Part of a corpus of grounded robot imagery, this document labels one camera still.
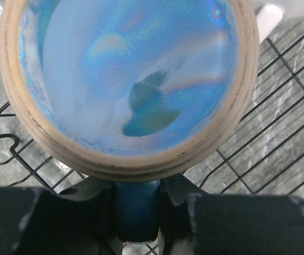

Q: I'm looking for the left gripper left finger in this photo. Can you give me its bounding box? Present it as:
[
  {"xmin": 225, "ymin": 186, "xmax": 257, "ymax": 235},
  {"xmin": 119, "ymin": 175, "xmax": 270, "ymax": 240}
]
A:
[{"xmin": 0, "ymin": 177, "xmax": 120, "ymax": 254}]

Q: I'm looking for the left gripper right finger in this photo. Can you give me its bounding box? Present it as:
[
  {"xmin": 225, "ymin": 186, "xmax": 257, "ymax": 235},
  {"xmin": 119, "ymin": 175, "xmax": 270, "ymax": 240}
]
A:
[{"xmin": 159, "ymin": 174, "xmax": 304, "ymax": 254}]

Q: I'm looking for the blue butterfly mug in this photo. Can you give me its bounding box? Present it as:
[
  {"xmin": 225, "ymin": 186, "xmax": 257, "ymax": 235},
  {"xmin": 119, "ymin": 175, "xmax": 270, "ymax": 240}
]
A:
[{"xmin": 0, "ymin": 1, "xmax": 259, "ymax": 242}]

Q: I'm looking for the white faceted mug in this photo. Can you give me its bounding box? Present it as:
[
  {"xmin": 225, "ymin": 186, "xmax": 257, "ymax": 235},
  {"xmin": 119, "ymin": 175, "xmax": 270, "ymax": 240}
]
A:
[{"xmin": 251, "ymin": 0, "xmax": 304, "ymax": 43}]

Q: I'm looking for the black wire dish rack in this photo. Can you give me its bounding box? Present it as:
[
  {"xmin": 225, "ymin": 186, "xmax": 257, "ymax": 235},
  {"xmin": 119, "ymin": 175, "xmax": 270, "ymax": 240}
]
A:
[{"xmin": 0, "ymin": 22, "xmax": 304, "ymax": 198}]

